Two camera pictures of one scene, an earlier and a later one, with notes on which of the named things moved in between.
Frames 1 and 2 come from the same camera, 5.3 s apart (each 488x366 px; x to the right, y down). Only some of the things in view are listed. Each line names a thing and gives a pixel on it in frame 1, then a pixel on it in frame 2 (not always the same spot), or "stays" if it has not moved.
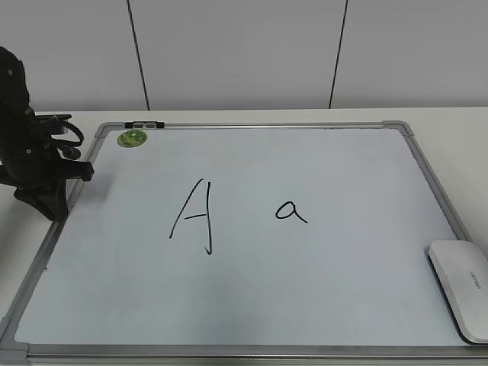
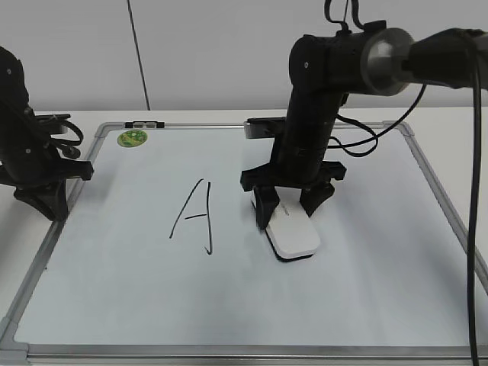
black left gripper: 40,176 stays
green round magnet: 132,138 stays
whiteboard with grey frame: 244,243 stays
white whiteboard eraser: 462,266 -> 290,230
